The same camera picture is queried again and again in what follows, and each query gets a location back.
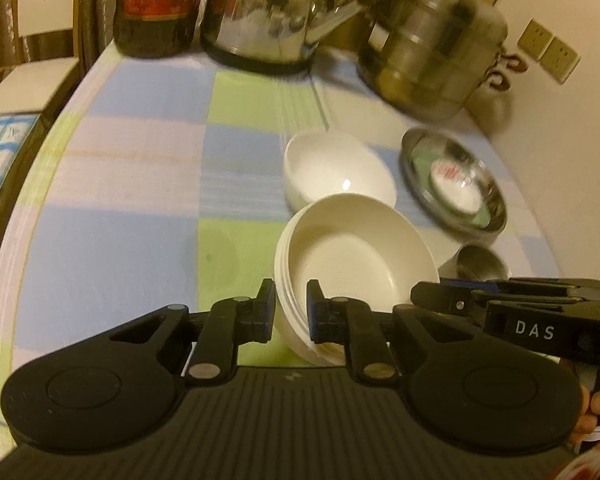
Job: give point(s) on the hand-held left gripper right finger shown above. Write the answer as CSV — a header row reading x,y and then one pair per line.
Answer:
x,y
314,312

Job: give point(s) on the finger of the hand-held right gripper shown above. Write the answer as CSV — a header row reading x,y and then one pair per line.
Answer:
x,y
450,302
530,290

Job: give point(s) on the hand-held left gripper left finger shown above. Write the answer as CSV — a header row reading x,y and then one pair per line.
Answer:
x,y
267,312

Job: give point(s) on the stainless steel bowl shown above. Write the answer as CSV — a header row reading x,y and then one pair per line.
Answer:
x,y
480,262

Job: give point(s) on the cream ribbed plastic bowl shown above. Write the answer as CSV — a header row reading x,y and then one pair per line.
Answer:
x,y
355,240

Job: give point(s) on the green square plate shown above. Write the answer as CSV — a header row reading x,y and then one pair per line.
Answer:
x,y
482,217

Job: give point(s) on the large stainless steel plate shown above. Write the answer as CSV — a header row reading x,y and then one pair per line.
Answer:
x,y
495,195

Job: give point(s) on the small white floral dish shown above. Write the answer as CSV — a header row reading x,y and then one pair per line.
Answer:
x,y
455,185

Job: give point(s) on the white floral ceramic bowl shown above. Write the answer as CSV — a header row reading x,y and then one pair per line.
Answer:
x,y
330,170

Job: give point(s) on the person's right forearm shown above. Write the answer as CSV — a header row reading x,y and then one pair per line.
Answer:
x,y
595,462

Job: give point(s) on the plaid tablecloth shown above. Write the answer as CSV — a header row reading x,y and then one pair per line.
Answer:
x,y
130,200

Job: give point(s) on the stainless steel steamer pot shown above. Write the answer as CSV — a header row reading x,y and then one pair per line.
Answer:
x,y
430,45

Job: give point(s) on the stainless steel kettle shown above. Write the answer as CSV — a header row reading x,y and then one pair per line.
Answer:
x,y
260,15

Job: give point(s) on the blue white patterned cloth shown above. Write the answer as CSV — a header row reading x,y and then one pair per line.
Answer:
x,y
2,150

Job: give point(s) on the cooking oil bottle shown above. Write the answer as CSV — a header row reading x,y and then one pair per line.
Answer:
x,y
155,10

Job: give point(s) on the beige curtain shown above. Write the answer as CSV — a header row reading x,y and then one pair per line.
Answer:
x,y
95,5

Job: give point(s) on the white chair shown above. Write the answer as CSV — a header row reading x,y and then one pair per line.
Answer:
x,y
35,25

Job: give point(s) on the beige wall socket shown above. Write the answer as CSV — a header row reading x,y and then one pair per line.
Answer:
x,y
534,39
560,60

